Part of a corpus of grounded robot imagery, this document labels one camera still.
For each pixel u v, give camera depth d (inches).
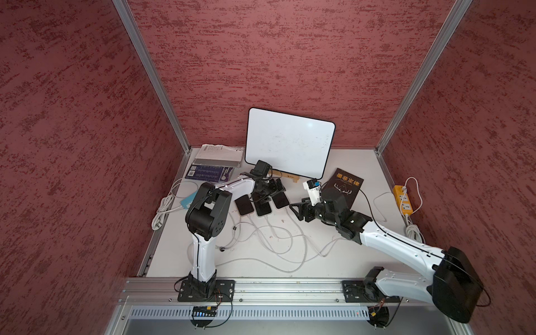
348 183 40.6
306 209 27.5
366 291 26.2
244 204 37.5
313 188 27.4
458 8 27.8
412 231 34.4
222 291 28.9
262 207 36.5
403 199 37.4
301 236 34.4
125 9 27.8
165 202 38.5
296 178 40.7
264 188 33.5
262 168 31.9
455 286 15.6
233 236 34.4
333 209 24.1
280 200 39.7
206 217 20.6
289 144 38.1
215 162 43.3
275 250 32.8
